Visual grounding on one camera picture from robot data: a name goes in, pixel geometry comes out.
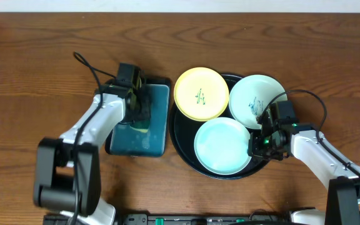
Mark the mint plate with small scribble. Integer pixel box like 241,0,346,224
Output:
194,117,251,175

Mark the yellow plate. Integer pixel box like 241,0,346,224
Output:
174,67,229,121

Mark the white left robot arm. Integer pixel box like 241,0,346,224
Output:
33,85,150,224

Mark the black rectangular water tray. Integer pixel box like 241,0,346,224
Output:
104,77,171,158

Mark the green yellow sponge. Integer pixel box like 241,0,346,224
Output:
130,120,150,133

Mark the mint plate with large scribble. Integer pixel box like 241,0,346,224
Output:
229,74,285,129

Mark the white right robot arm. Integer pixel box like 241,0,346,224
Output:
248,123,360,224

